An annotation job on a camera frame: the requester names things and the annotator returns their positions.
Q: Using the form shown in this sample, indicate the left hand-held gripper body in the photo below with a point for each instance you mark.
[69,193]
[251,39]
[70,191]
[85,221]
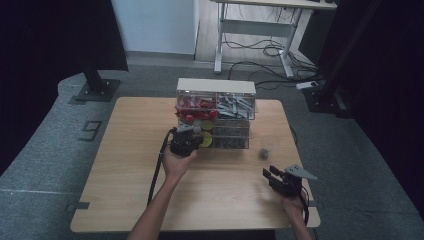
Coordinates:
[183,143]

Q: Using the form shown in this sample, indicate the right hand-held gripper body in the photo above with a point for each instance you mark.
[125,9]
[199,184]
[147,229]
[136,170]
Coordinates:
[290,186]

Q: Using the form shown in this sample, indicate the yellow-green capsule cup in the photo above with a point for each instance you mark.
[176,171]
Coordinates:
[207,125]
[207,140]

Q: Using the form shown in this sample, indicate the clear acrylic organizer box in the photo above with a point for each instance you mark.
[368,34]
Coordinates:
[216,86]

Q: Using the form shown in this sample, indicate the person's right hand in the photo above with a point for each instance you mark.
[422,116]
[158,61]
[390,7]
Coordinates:
[295,208]

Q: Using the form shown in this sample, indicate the person's left hand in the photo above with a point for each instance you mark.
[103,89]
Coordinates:
[176,166]

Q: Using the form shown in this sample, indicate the white capsule cup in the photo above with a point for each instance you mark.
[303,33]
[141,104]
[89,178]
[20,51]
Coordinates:
[197,126]

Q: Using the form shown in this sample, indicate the pile of red packets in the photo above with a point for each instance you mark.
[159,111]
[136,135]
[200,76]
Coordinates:
[195,110]

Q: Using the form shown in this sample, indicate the pile of dark packets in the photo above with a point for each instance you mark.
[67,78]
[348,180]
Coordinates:
[230,135]

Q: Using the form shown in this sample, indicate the pile of grey packets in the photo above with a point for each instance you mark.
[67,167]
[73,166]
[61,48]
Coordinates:
[235,106]

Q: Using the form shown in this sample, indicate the white power strip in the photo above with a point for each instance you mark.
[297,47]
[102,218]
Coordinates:
[306,85]

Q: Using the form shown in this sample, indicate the white-legged desk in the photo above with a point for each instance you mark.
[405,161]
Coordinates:
[256,28]

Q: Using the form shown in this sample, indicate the dark curtain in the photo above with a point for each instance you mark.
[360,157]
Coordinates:
[393,83]
[50,50]

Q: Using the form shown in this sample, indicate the black metal frame stand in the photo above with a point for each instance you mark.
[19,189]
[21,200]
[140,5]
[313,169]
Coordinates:
[328,93]

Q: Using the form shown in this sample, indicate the black stand with base plate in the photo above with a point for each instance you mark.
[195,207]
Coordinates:
[98,88]

